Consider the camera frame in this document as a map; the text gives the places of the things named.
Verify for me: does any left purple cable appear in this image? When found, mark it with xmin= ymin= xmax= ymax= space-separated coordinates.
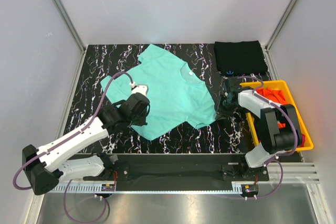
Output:
xmin=13 ymin=71 xmax=136 ymax=222

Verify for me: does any folded black t shirt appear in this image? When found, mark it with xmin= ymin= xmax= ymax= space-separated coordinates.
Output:
xmin=214 ymin=40 xmax=268 ymax=76

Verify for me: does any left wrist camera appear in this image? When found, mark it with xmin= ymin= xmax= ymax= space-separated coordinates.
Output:
xmin=130 ymin=82 xmax=149 ymax=96

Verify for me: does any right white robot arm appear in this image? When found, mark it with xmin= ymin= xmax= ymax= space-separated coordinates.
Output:
xmin=216 ymin=77 xmax=303 ymax=180

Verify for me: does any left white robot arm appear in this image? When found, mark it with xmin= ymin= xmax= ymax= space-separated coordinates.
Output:
xmin=22 ymin=93 xmax=150 ymax=195

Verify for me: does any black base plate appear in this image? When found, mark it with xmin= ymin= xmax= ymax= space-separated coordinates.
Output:
xmin=72 ymin=154 xmax=275 ymax=186

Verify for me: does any white slotted cable duct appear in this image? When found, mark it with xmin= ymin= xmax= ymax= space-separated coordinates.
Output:
xmin=51 ymin=180 xmax=243 ymax=195

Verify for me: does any yellow plastic bin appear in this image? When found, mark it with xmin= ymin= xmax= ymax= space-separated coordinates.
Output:
xmin=246 ymin=80 xmax=314 ymax=152

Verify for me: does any purple cable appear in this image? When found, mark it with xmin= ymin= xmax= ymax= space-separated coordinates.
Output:
xmin=236 ymin=76 xmax=302 ymax=200
xmin=13 ymin=71 xmax=136 ymax=222

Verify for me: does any magenta t shirt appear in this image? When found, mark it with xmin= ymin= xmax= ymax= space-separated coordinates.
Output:
xmin=298 ymin=134 xmax=306 ymax=147

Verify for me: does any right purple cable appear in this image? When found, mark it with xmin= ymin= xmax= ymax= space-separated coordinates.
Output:
xmin=236 ymin=76 xmax=302 ymax=200

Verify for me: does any orange t shirt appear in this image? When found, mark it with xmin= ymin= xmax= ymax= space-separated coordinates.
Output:
xmin=256 ymin=86 xmax=287 ymax=129

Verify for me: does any teal t shirt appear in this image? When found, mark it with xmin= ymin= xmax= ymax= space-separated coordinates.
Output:
xmin=100 ymin=45 xmax=216 ymax=141

